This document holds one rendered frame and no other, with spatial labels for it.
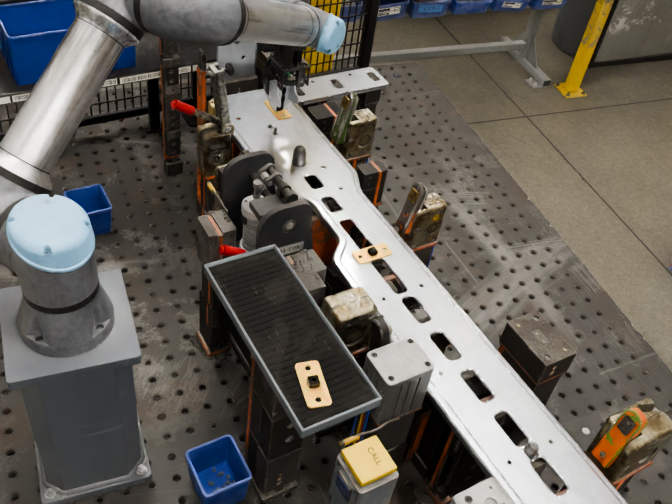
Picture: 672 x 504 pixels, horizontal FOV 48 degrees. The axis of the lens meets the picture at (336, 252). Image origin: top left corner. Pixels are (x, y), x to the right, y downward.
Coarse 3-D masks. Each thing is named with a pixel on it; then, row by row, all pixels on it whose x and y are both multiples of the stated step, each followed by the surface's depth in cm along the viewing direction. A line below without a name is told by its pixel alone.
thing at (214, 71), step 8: (216, 64) 169; (208, 72) 168; (216, 72) 167; (224, 72) 169; (232, 72) 169; (216, 80) 168; (224, 80) 169; (216, 88) 170; (224, 88) 170; (216, 96) 172; (224, 96) 172; (216, 104) 175; (224, 104) 173; (216, 112) 177; (224, 112) 175; (224, 120) 176
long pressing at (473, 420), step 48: (240, 96) 200; (240, 144) 184; (288, 144) 187; (336, 192) 176; (336, 240) 165; (384, 240) 166; (384, 288) 155; (432, 288) 157; (480, 336) 150; (432, 384) 139; (480, 432) 133; (528, 432) 134; (528, 480) 127; (576, 480) 128
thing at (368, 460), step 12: (360, 444) 110; (372, 444) 110; (348, 456) 108; (360, 456) 108; (372, 456) 108; (384, 456) 109; (360, 468) 107; (372, 468) 107; (384, 468) 107; (396, 468) 108; (360, 480) 106; (372, 480) 106
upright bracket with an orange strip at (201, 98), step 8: (200, 56) 175; (200, 64) 177; (200, 72) 178; (200, 80) 179; (200, 88) 181; (200, 96) 182; (200, 104) 184; (200, 120) 187; (200, 176) 199; (200, 184) 201; (200, 192) 203; (200, 200) 205
